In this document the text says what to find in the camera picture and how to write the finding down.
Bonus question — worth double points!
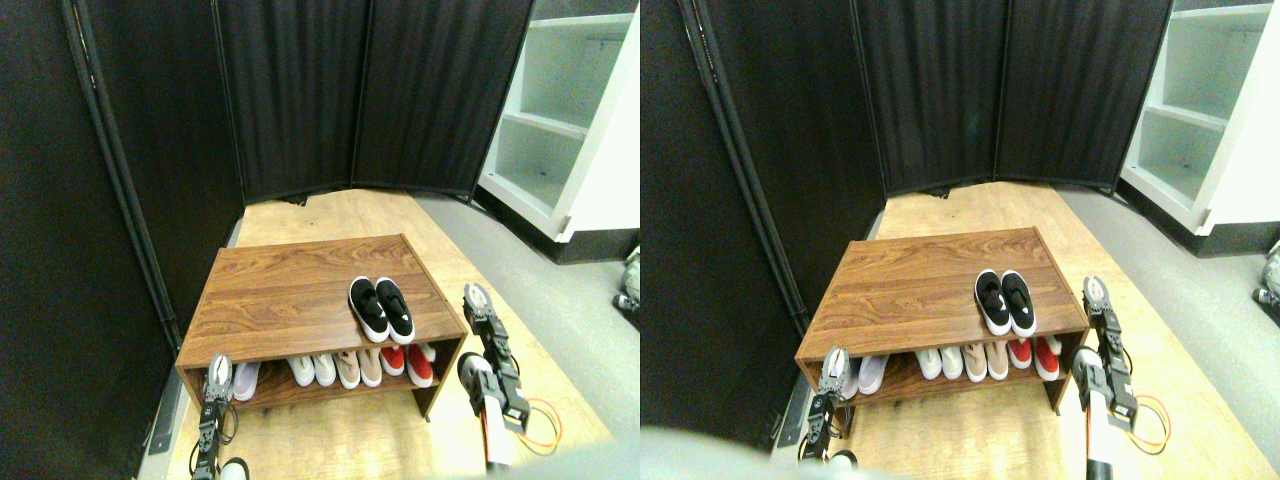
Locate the black shoe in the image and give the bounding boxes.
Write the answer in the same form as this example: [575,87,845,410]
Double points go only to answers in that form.
[375,277,416,345]
[1001,270,1039,337]
[974,270,1013,336]
[348,277,391,343]

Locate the dark curtain stand foot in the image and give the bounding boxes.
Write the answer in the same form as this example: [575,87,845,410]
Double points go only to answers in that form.
[148,400,176,453]
[777,400,805,446]

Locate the brown shoe rack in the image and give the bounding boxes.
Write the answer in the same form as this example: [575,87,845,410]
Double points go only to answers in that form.
[795,227,1091,439]
[176,234,468,421]

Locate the grey and black object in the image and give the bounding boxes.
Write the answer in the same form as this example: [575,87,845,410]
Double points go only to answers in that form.
[1252,240,1280,326]
[613,247,641,326]

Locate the white shelf unit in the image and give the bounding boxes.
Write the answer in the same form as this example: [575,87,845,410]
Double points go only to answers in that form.
[477,0,641,244]
[1118,0,1280,237]

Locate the black curtain stand pole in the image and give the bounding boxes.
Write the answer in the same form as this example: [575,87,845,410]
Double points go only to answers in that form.
[60,0,183,349]
[678,0,809,341]

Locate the orange wire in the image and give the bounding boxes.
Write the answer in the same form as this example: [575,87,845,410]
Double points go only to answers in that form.
[1128,395,1172,457]
[518,398,564,457]

